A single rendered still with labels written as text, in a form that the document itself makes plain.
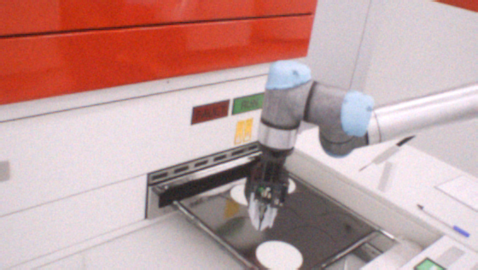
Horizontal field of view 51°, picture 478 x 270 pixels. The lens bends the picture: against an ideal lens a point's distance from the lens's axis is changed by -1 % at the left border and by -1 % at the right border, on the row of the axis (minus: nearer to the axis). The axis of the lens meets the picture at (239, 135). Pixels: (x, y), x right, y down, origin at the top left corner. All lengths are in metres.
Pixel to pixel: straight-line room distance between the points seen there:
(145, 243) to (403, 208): 0.62
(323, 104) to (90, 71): 0.42
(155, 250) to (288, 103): 0.52
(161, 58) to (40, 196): 0.37
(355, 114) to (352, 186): 0.50
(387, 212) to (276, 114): 0.51
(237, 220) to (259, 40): 0.42
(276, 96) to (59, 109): 0.41
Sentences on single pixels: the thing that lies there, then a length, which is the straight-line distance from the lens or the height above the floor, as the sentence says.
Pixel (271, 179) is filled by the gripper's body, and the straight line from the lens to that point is 0.93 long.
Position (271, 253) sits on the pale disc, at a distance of 1.12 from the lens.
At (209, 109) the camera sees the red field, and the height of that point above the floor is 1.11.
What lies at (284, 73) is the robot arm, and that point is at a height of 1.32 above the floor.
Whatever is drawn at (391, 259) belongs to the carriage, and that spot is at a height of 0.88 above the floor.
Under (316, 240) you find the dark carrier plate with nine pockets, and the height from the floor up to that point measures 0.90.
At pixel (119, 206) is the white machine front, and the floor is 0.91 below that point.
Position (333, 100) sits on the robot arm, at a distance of 0.87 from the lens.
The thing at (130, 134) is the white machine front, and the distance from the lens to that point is 1.11.
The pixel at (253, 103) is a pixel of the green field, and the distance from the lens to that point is 1.32.
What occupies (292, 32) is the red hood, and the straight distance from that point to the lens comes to 1.27.
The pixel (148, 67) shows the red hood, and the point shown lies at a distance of 1.01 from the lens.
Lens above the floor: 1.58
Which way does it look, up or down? 26 degrees down
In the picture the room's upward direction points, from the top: 8 degrees clockwise
